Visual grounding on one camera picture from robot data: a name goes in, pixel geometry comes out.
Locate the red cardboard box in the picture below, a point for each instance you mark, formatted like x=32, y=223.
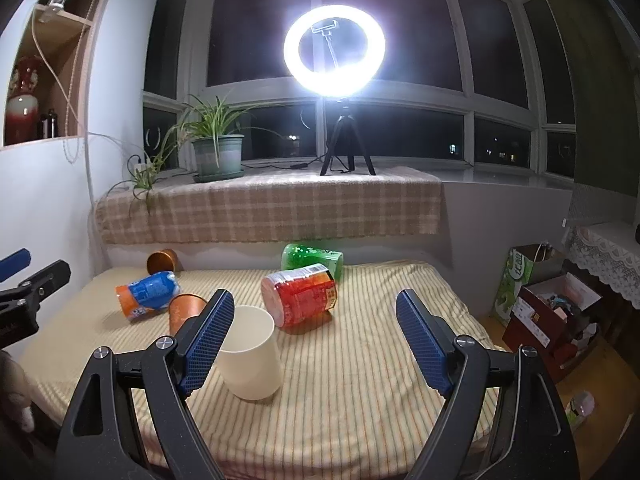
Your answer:
x=545, y=320

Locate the yellow striped cloth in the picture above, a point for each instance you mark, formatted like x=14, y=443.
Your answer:
x=325, y=395

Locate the green printed cup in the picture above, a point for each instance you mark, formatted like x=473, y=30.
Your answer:
x=305, y=256

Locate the green flower pot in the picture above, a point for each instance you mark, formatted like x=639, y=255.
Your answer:
x=220, y=155

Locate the spider plant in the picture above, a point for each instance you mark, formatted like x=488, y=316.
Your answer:
x=207, y=117

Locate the green pot saucer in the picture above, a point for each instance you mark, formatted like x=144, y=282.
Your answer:
x=220, y=177

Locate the white clip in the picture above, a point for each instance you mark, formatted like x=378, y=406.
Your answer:
x=50, y=7

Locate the copper metallic cup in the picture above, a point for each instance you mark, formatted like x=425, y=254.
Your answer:
x=162, y=261
x=184, y=312

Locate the pink plastic bottle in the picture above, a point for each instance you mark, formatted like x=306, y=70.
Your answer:
x=582, y=407

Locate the beige plaid cloth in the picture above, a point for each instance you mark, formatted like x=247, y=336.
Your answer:
x=280, y=205

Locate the green cardboard box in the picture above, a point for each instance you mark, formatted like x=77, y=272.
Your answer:
x=515, y=285

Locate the person's left hand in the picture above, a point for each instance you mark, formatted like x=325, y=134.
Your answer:
x=12, y=390

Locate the white power plug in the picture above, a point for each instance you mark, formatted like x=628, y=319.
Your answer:
x=140, y=162

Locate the red printed cup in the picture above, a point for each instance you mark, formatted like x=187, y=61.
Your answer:
x=300, y=297

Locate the white lace cloth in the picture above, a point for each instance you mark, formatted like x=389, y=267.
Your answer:
x=607, y=255

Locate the wooden wall shelf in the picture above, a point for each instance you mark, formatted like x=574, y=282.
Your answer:
x=75, y=20

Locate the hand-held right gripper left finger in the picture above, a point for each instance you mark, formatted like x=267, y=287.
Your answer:
x=206, y=340

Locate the dark green curtain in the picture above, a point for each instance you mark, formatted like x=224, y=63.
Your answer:
x=600, y=85

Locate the blue and orange printed cup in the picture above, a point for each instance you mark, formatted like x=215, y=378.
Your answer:
x=147, y=295

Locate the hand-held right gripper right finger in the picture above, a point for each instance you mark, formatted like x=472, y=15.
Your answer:
x=425, y=340

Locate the small dark bottle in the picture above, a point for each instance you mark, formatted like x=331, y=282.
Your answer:
x=47, y=124

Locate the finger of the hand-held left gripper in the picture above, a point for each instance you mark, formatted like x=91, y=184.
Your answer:
x=14, y=265
x=45, y=277

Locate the red and white vase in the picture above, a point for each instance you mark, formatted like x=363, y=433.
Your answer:
x=21, y=110

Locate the cream paper cup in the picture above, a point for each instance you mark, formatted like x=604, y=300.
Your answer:
x=252, y=365

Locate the white framed window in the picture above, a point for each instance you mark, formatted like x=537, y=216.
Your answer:
x=450, y=102

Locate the black tripod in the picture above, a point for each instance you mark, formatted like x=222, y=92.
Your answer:
x=345, y=135

